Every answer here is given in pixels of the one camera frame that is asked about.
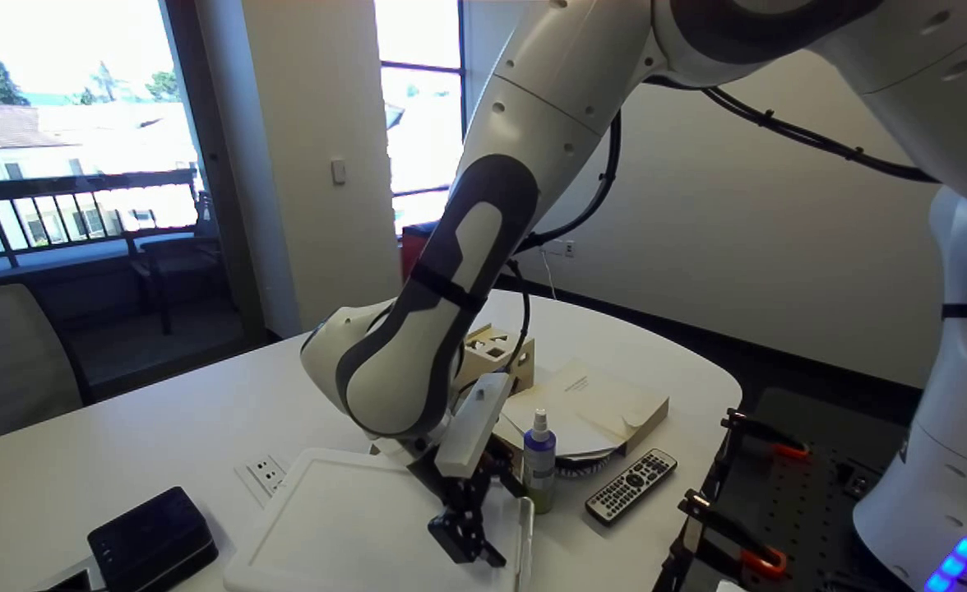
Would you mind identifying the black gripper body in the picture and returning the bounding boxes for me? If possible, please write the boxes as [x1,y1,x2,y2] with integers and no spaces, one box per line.
[409,444,527,569]

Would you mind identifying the white tote lid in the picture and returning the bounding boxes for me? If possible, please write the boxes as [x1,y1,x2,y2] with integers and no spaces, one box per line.
[225,447,532,592]

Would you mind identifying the blue glue bottle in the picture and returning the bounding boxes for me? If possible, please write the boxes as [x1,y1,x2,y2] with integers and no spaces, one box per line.
[522,413,557,492]

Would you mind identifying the cream book with red tabs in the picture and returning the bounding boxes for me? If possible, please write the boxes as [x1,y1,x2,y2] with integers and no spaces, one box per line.
[494,369,669,462]

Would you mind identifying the white table socket plate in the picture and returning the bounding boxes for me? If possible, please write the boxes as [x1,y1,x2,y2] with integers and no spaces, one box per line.
[243,459,285,497]

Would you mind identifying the grey remote control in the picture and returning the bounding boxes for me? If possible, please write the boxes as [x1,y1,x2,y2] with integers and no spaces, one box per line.
[585,447,677,527]

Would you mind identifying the red bin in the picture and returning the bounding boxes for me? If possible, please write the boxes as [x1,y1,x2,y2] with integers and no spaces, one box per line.
[398,224,435,279]

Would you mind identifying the black flat device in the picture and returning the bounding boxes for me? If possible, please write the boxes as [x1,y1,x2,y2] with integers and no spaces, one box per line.
[88,487,217,592]

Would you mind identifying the black clamp with red tips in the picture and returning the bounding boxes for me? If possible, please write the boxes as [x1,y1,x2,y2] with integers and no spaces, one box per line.
[721,409,814,463]

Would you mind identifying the black chair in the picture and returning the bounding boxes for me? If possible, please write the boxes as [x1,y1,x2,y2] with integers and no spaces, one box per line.
[125,231,227,336]

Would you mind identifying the beige chair back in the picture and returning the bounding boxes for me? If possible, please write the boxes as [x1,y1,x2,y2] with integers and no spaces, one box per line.
[0,282,87,433]

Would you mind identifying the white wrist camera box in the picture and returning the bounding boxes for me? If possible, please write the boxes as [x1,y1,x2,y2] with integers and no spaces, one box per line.
[435,372,513,482]

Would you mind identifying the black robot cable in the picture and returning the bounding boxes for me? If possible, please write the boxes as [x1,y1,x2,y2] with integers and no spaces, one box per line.
[498,77,942,381]

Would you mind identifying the white wall switch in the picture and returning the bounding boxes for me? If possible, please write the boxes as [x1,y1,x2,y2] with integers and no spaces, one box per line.
[330,158,348,188]

